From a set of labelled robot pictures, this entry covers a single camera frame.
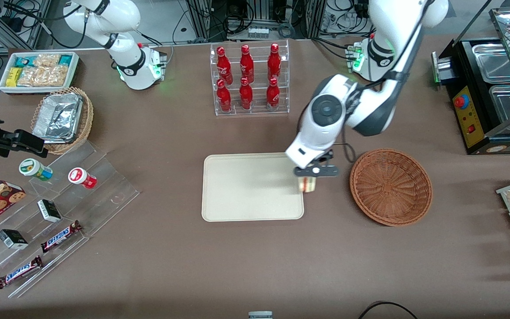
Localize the red lid white cup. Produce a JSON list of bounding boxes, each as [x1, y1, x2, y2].
[[68, 167, 97, 189]]

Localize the Snickers chocolate bar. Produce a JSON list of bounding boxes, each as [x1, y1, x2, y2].
[[40, 220, 83, 254], [0, 256, 44, 289]]

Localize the light wicker basket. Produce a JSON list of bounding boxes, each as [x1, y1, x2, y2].
[[31, 86, 94, 156]]

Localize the triangle sandwich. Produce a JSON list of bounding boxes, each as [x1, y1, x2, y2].
[[298, 176, 319, 194]]

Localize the grey metal side box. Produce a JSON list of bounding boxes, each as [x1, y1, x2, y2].
[[431, 51, 455, 86]]

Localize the white plastic snack bin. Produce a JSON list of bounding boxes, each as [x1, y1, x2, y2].
[[0, 51, 80, 95]]

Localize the clear acrylic bottle rack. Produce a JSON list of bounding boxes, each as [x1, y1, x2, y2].
[[210, 39, 290, 117]]

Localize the small black white carton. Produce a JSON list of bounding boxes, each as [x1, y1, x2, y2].
[[37, 199, 62, 223], [0, 229, 29, 250]]

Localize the black food warmer yellow panel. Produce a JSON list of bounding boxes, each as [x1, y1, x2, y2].
[[439, 5, 510, 156]]

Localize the black looped cable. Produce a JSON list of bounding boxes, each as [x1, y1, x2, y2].
[[358, 301, 417, 319]]

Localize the red cola bottle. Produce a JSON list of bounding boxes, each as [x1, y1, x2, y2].
[[216, 79, 232, 112], [266, 77, 281, 109], [216, 46, 232, 82], [239, 77, 254, 110], [267, 43, 281, 80], [240, 44, 255, 81]]

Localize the clear acrylic stepped display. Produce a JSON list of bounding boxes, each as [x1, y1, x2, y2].
[[0, 140, 140, 298]]

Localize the round brown wicker basket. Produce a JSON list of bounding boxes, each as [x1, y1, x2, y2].
[[349, 148, 433, 227]]

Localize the green lid white cup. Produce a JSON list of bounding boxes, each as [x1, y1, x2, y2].
[[19, 158, 53, 181]]

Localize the dark grey left wrist camera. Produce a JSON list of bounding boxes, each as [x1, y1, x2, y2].
[[294, 163, 340, 178]]

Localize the clear bag of puffed snacks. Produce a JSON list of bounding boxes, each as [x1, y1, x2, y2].
[[31, 53, 63, 69], [16, 66, 68, 87]]

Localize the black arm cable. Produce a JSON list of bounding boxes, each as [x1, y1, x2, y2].
[[338, 133, 358, 163]]

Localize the stacked foil containers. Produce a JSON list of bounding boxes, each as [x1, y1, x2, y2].
[[33, 92, 83, 143]]

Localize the cream plastic tray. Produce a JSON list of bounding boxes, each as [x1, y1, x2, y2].
[[201, 152, 305, 222]]

